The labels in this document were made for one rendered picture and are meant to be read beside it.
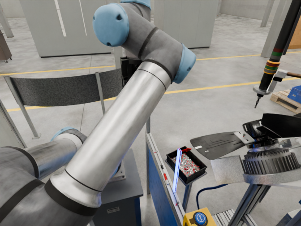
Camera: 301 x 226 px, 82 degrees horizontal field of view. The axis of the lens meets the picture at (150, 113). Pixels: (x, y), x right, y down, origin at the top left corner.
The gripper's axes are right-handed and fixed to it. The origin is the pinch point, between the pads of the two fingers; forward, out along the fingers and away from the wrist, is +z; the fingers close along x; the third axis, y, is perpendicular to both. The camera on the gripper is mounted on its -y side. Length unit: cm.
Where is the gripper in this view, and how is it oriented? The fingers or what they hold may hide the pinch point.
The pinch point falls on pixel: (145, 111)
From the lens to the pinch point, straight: 62.6
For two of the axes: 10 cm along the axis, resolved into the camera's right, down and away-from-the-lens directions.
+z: 0.0, 8.3, 5.6
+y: -9.6, 1.5, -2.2
